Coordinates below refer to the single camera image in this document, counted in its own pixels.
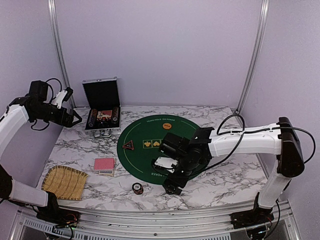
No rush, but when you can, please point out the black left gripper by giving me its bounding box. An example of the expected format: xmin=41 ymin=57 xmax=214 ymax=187
xmin=32 ymin=103 xmax=82 ymax=128

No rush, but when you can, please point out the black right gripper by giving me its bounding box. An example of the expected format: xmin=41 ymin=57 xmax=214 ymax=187
xmin=162 ymin=154 xmax=197 ymax=196

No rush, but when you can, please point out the black poker chip stack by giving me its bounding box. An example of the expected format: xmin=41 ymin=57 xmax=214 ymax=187
xmin=132 ymin=182 xmax=144 ymax=195

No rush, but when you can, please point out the orange big blind button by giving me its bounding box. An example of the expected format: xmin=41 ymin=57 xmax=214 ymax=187
xmin=162 ymin=122 xmax=172 ymax=130

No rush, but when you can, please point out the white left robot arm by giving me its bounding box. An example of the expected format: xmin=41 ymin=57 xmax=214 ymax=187
xmin=0 ymin=80 xmax=82 ymax=223

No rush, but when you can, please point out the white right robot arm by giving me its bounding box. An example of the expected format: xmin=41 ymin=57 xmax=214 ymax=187
xmin=154 ymin=117 xmax=305 ymax=224

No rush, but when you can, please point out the aluminium poker chip case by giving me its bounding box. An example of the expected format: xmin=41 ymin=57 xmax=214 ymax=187
xmin=82 ymin=76 xmax=121 ymax=139

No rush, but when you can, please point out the red playing card deck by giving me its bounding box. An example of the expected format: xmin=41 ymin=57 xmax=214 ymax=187
xmin=93 ymin=157 xmax=115 ymax=172

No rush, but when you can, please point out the round green poker mat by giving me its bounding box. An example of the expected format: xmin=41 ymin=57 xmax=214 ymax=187
xmin=117 ymin=114 xmax=200 ymax=185

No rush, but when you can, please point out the playing card box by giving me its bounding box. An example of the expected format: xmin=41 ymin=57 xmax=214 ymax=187
xmin=98 ymin=169 xmax=114 ymax=177

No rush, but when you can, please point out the woven bamboo tray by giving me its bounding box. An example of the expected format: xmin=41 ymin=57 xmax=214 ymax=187
xmin=41 ymin=165 xmax=89 ymax=201

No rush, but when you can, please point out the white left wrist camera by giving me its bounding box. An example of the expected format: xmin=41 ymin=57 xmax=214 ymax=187
xmin=51 ymin=87 xmax=74 ymax=109

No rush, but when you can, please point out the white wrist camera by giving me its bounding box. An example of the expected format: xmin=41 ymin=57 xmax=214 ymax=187
xmin=51 ymin=87 xmax=74 ymax=109
xmin=153 ymin=156 xmax=178 ymax=173

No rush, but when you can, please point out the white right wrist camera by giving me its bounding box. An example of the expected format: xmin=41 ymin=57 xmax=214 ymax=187
xmin=153 ymin=156 xmax=178 ymax=173

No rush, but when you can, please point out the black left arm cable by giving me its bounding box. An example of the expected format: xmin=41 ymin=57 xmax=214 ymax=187
xmin=29 ymin=77 xmax=63 ymax=131

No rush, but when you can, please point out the aluminium front rail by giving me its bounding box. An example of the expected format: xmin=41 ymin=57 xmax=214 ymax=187
xmin=9 ymin=201 xmax=301 ymax=240

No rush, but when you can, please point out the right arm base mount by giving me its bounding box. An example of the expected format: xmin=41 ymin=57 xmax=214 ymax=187
xmin=230 ymin=193 xmax=275 ymax=229

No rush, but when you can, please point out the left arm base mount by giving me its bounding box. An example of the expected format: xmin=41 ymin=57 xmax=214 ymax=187
xmin=36 ymin=191 xmax=80 ymax=228

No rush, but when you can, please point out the left aluminium frame post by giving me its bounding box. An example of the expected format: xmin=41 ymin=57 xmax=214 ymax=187
xmin=47 ymin=0 xmax=76 ymax=109

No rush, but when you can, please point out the aluminium frame post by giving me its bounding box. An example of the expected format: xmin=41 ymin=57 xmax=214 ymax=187
xmin=47 ymin=0 xmax=76 ymax=109
xmin=235 ymin=0 xmax=270 ymax=114

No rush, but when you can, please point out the right aluminium frame post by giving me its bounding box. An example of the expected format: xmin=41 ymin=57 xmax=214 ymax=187
xmin=235 ymin=0 xmax=270 ymax=114

